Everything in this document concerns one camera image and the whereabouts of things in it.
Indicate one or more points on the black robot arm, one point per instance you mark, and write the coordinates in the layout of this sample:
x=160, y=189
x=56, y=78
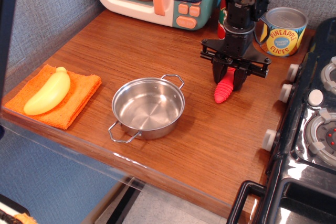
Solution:
x=244, y=14

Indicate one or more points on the yellow toy banana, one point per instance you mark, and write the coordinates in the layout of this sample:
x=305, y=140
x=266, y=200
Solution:
x=51, y=93

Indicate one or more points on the teal toy microwave oven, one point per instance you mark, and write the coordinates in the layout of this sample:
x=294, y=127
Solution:
x=182, y=15

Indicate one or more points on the orange folded cloth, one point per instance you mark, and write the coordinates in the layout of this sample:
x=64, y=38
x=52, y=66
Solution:
x=62, y=116

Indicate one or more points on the stainless steel pot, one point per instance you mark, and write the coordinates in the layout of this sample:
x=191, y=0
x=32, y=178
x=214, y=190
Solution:
x=147, y=108

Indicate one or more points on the orange object bottom corner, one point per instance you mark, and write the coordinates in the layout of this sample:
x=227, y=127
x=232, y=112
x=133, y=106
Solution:
x=25, y=218

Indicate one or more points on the white stove knob front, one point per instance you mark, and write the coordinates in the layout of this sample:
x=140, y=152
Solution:
x=269, y=139

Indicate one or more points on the white stove knob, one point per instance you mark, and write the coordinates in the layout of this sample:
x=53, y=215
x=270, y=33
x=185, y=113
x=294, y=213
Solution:
x=292, y=72
x=269, y=139
x=285, y=93

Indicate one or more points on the red handled metal spoon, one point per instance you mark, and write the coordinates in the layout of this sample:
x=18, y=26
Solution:
x=225, y=87

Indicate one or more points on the black toy stove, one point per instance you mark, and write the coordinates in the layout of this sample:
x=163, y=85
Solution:
x=300, y=186

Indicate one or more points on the tomato sauce can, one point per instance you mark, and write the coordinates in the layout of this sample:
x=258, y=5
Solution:
x=221, y=19

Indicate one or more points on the white stove knob back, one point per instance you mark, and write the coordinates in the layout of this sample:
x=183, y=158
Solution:
x=292, y=72

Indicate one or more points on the pineapple slices can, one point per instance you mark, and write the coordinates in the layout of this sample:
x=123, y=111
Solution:
x=283, y=31

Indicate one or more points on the white stove knob middle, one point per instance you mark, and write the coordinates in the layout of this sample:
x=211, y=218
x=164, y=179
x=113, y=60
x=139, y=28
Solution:
x=285, y=93

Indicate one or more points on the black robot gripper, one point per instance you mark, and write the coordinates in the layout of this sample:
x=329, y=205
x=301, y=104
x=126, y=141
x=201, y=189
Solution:
x=237, y=51

